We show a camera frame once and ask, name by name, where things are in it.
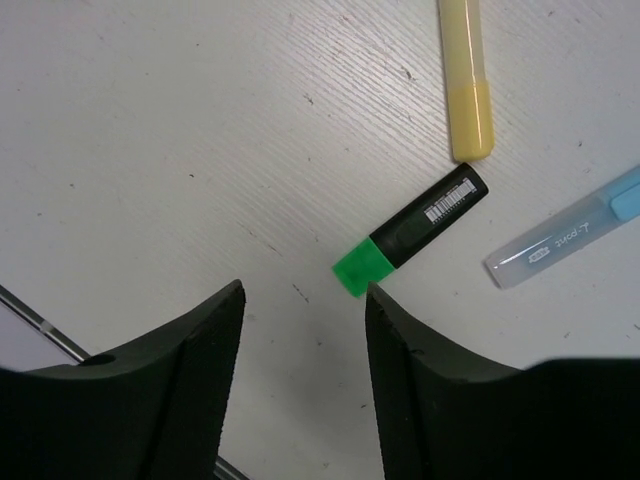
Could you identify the pastel blue marker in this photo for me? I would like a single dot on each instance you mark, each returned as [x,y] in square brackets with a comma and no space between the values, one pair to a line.
[572,229]

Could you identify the pastel yellow marker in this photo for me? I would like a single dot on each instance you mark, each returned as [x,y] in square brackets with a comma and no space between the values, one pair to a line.
[471,125]

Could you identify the green cap highlighter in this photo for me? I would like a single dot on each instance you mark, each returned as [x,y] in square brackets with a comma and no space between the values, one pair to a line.
[410,230]

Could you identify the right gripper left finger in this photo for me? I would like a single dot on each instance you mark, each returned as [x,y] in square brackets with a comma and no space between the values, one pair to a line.
[152,408]

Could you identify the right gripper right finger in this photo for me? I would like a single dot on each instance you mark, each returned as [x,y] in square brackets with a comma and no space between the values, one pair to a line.
[445,412]

